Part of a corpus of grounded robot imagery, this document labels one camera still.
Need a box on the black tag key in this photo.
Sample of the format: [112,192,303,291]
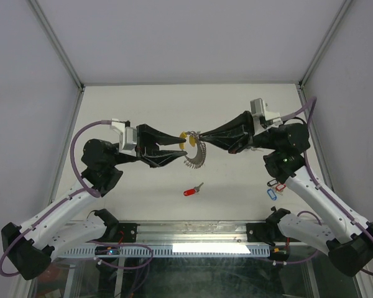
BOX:
[267,179,278,187]

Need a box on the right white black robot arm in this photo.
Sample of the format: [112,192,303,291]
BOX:
[199,111,373,277]

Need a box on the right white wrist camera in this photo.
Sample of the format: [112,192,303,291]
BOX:
[250,98,283,131]

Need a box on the red outline tag key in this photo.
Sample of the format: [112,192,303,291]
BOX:
[275,184,286,192]

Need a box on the blue tag key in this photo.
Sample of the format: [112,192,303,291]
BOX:
[267,189,277,201]

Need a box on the white slotted cable duct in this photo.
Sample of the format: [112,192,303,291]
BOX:
[60,243,270,259]

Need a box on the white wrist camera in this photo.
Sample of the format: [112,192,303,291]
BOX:
[109,119,137,152]
[250,98,283,131]

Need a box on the aluminium mounting rail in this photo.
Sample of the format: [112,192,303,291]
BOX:
[100,220,265,245]

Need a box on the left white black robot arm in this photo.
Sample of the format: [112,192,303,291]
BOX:
[0,119,186,281]

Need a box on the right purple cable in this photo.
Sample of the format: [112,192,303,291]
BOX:
[260,96,373,276]

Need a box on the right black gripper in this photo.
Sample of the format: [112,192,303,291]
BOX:
[198,111,279,155]

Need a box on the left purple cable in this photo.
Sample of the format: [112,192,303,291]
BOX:
[0,119,155,277]

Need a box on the metal keyring with yellow handle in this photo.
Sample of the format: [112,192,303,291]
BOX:
[180,131,207,169]

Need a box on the right aluminium frame post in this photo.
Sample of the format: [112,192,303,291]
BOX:
[298,0,355,89]

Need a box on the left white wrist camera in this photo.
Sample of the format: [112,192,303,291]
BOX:
[109,119,137,152]

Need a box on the aluminium frame post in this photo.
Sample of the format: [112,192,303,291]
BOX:
[298,0,355,89]
[27,0,85,90]

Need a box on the purple cable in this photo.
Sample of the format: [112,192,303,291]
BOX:
[260,96,373,276]
[0,119,155,277]

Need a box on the left aluminium frame post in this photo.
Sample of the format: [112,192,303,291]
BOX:
[27,0,85,90]

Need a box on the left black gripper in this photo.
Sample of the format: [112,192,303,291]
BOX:
[109,125,188,168]

